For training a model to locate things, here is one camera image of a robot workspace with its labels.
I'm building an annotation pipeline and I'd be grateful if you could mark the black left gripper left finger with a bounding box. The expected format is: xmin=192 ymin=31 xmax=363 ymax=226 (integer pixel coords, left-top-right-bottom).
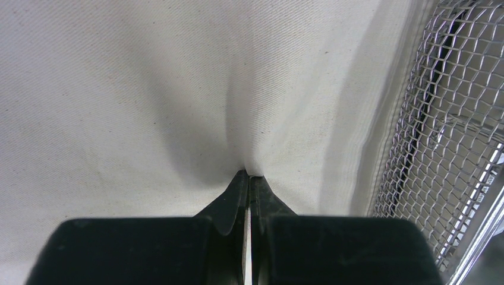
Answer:
xmin=27 ymin=170 xmax=248 ymax=284

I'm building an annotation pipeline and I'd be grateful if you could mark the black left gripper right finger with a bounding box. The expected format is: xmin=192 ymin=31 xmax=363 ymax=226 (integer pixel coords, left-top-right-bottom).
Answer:
xmin=250 ymin=177 xmax=443 ymax=284

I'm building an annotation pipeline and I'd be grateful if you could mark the cream cloth wrap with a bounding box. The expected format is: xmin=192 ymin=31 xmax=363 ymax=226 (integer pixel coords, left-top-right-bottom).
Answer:
xmin=1 ymin=1 xmax=436 ymax=284

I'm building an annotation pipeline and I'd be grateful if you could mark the steel mesh instrument tray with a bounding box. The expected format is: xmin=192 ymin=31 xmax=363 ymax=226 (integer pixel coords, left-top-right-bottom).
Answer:
xmin=370 ymin=1 xmax=503 ymax=284

